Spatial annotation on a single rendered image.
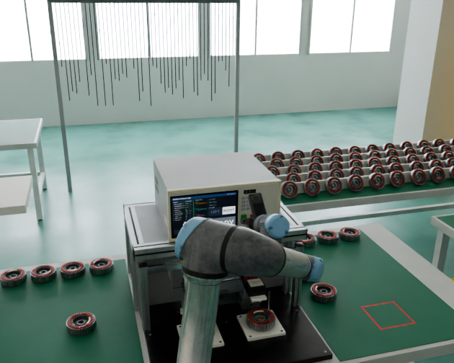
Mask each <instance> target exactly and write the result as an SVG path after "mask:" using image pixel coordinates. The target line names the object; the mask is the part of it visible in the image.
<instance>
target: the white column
mask: <svg viewBox="0 0 454 363"><path fill-rule="evenodd" d="M438 138H441V139H443V140H451V139H453V138H454V0H411V7H410V13H409V23H408V30H407V35H406V46H405V51H404V62H403V68H402V74H401V84H400V89H399V100H398V106H397V112H396V122H395V128H394V134H393V144H401V143H402V142H404V141H409V142H411V143H418V142H419V141H420V140H427V141H428V142H430V141H434V140H436V139H438Z"/></svg>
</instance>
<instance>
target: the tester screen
mask: <svg viewBox="0 0 454 363"><path fill-rule="evenodd" d="M231 206H236V192H232V193H224V194H209V195H202V196H194V197H180V198H173V199H172V227H173V236H178V234H174V231H175V230H181V228H182V222H184V221H188V220H190V219H191V218H194V217H202V218H212V219H213V218H225V217H232V216H236V209H235V213H232V214H225V215H212V216H209V209H211V208H218V207H231Z"/></svg>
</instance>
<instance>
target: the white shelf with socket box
mask: <svg viewBox="0 0 454 363"><path fill-rule="evenodd" d="M32 183H33V180H32V175H30V176H13V177H4V178H0V216H1V215H15V214H22V213H26V212H27V206H28V202H29V198H30V192H31V189H32Z"/></svg>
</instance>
